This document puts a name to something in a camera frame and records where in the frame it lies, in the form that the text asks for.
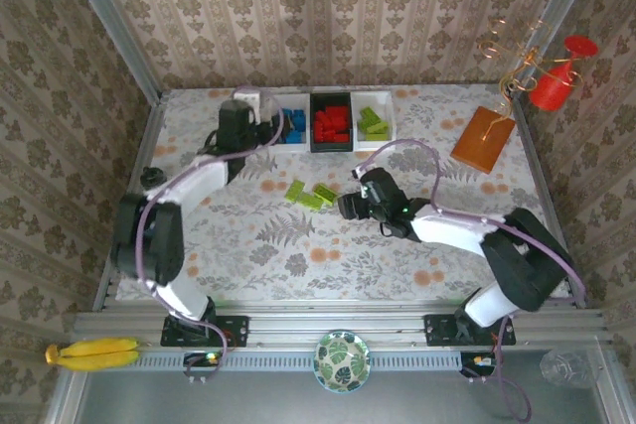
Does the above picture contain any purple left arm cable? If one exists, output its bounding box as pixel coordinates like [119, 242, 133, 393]
[136, 84, 287, 380]

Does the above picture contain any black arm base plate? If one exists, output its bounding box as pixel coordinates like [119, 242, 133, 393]
[159, 314, 249, 349]
[423, 313, 517, 348]

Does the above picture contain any clear drinking glass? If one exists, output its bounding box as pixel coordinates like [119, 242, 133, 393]
[540, 349, 600, 390]

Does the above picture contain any black plastic bin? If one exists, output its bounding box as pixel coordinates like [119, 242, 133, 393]
[308, 90, 355, 154]

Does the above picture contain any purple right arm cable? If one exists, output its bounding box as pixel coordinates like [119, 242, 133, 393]
[353, 138, 587, 423]

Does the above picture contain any small black round knob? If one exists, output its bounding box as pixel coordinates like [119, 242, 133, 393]
[140, 166, 165, 190]

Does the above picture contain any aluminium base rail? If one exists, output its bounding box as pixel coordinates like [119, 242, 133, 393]
[74, 302, 612, 349]

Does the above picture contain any yellow banana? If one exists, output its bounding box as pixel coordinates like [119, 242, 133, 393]
[45, 338, 140, 358]
[49, 350, 141, 372]

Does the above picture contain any leaf pattern bowl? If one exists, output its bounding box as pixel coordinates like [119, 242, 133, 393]
[312, 329, 372, 393]

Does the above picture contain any grey slotted cable duct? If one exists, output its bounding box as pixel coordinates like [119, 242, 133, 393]
[133, 349, 463, 371]

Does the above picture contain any aluminium side rail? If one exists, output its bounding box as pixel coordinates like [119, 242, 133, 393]
[93, 100, 168, 311]

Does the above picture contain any copper wire stand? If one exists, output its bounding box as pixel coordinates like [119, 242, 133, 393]
[450, 16, 585, 175]

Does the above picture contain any red plastic wine glass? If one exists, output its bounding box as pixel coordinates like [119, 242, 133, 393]
[529, 35, 600, 112]

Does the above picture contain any floral fern print tablecloth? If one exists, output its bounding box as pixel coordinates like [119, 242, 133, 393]
[118, 85, 567, 304]

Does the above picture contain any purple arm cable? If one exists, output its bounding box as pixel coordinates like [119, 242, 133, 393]
[353, 138, 587, 423]
[136, 84, 287, 380]

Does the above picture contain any white plastic bin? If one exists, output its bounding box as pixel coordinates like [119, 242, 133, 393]
[270, 91, 312, 153]
[350, 90, 398, 152]

